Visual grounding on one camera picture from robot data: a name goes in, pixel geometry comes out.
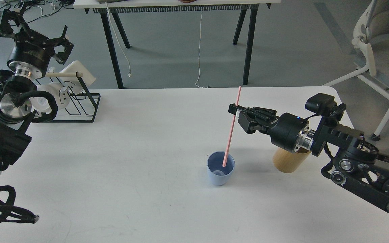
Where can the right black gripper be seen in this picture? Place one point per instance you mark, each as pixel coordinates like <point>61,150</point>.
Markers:
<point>285,131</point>

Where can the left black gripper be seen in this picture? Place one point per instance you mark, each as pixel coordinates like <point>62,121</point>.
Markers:
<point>27,59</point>

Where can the blue plastic cup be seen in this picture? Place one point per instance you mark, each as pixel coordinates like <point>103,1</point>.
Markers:
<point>217,173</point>

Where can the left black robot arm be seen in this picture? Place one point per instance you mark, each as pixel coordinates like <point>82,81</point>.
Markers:
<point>21,103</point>

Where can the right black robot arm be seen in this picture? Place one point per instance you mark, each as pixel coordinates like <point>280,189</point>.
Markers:
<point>355,164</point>

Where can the white plate on rack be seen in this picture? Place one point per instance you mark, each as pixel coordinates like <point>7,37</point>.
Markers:
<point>78,70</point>

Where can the white mug on rack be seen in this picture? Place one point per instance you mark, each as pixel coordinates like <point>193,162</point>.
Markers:
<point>57,90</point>

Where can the bamboo cylinder holder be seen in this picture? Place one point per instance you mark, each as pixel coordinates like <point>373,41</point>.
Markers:
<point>288,162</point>

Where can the background white table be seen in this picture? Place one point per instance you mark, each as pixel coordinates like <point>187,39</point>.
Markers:
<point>111,10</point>

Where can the grey office chair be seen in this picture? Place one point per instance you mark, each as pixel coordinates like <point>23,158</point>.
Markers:
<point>371,39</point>

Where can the black wire dish rack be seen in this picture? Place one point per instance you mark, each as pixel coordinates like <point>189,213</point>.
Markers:
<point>82,107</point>

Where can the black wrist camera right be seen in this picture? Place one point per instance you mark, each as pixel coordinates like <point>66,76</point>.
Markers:
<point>325,106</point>

